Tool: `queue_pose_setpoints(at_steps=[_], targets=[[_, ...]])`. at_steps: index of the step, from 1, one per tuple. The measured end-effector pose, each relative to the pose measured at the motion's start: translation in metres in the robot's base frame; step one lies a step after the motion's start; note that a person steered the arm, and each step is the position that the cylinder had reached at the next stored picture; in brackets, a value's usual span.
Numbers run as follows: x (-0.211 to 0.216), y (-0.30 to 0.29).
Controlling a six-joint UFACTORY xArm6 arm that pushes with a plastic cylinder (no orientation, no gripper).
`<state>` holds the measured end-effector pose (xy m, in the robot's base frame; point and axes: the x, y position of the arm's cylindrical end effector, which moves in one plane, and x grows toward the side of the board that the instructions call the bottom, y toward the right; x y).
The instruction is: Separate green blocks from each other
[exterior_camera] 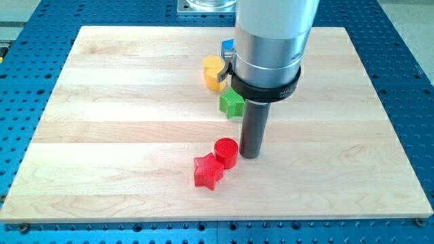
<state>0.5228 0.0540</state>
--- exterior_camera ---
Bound left board screw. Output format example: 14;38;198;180
17;223;30;234

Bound black clamp ring with lever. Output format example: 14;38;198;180
216;48;302;104

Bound metal base plate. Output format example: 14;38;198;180
176;0;237;14

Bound red star block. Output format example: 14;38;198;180
193;152;224;190

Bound right board screw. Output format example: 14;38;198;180
414;218;425;227

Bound red cylinder block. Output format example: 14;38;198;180
214;138;239;169

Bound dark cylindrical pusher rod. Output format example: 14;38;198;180
239;100;270;159

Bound green star block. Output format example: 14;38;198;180
219;87;245;119

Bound blue block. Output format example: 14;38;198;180
221;39;233;52

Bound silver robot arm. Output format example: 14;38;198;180
233;0;319;88

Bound light wooden board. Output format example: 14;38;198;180
1;26;433;224

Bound yellow block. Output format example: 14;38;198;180
203;55;226;92

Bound board screw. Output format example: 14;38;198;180
414;218;425;227
17;223;30;234

